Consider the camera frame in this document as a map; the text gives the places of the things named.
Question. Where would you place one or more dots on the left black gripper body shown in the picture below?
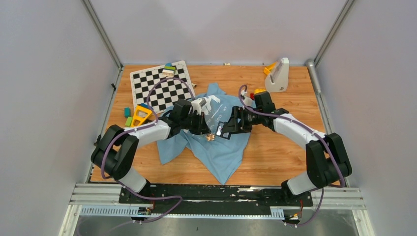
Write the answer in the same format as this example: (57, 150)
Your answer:
(195, 122)

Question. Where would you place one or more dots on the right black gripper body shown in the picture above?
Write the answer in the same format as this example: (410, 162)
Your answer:
(247, 118)

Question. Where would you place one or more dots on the black square frame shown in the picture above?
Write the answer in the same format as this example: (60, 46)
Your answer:
(223, 130)

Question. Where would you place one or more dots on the light blue printed t-shirt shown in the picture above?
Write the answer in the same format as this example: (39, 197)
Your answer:
(221, 157)

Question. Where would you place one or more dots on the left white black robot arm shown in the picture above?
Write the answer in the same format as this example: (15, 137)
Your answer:
(115, 151)

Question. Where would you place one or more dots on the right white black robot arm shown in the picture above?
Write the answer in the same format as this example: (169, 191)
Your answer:
(326, 157)

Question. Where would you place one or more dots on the colourful toy block train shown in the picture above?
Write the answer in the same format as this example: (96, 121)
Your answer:
(256, 91)

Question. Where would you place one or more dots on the black white checkerboard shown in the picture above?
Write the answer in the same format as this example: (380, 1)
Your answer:
(167, 92)

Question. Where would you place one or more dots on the white wedge stand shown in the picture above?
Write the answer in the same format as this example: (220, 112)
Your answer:
(278, 79)

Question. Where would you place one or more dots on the orange plastic piece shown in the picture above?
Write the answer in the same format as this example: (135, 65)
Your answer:
(269, 68)

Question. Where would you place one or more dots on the yellow triangle toy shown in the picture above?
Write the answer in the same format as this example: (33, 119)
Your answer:
(140, 116)

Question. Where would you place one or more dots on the stacked toy blocks on checkerboard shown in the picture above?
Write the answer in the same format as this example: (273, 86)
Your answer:
(169, 70)

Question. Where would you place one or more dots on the green toy block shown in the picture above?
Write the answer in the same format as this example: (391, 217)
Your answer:
(128, 121)

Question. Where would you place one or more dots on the teal toy block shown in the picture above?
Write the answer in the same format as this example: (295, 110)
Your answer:
(127, 112)

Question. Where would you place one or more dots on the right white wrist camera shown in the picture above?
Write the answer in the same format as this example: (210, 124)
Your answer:
(246, 101)

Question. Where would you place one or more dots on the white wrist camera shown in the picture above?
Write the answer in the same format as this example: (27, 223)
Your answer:
(199, 105)
(246, 101)

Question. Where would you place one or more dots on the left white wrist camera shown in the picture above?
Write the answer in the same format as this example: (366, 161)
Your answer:
(199, 105)

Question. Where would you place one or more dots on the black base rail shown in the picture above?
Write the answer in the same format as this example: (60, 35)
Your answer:
(214, 199)

